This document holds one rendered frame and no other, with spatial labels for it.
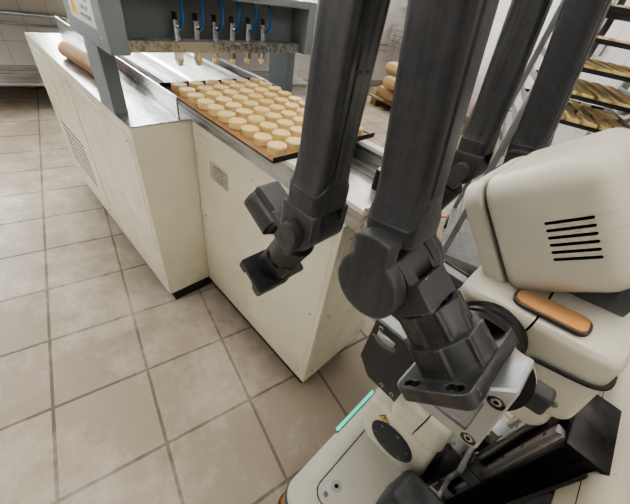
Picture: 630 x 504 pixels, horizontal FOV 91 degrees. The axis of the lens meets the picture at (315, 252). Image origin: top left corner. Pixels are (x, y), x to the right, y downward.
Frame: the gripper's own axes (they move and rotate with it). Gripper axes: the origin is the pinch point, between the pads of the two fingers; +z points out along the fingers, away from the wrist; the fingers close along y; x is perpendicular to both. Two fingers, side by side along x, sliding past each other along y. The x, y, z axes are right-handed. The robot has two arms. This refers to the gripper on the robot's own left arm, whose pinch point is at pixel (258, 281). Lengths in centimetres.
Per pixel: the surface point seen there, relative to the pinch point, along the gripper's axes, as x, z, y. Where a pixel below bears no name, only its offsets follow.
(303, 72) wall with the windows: -278, 207, -331
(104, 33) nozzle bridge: -73, 5, -1
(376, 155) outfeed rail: -16, -4, -51
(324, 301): 11.2, 16.2, -21.6
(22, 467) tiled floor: 5, 85, 59
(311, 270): 2.2, 12.7, -21.1
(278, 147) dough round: -26.8, -3.1, -21.5
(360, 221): 0.4, -11.5, -22.1
